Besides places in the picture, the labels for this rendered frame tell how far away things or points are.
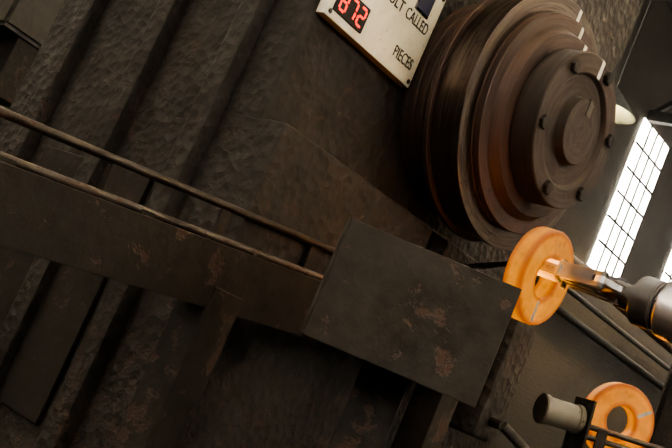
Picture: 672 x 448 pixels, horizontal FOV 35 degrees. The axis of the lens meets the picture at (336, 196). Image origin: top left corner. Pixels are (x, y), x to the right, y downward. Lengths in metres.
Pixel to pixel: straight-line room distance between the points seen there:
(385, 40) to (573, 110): 0.35
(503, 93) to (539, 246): 0.30
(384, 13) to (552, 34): 0.31
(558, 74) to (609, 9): 0.64
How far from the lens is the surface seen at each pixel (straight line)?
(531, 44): 1.84
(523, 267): 1.61
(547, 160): 1.85
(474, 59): 1.76
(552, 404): 2.14
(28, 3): 5.90
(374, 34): 1.75
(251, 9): 1.70
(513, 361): 2.06
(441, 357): 1.15
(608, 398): 2.21
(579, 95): 1.90
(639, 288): 1.58
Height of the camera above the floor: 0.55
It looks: 9 degrees up
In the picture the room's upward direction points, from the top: 24 degrees clockwise
